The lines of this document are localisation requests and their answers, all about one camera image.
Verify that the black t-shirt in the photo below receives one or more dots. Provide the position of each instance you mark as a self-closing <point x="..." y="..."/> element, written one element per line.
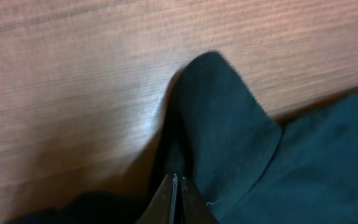
<point x="247" y="167"/>

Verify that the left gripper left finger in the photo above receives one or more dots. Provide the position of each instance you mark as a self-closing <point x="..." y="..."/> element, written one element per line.
<point x="161" y="209"/>

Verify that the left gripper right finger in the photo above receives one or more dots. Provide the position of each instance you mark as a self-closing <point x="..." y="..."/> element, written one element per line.
<point x="195" y="210"/>

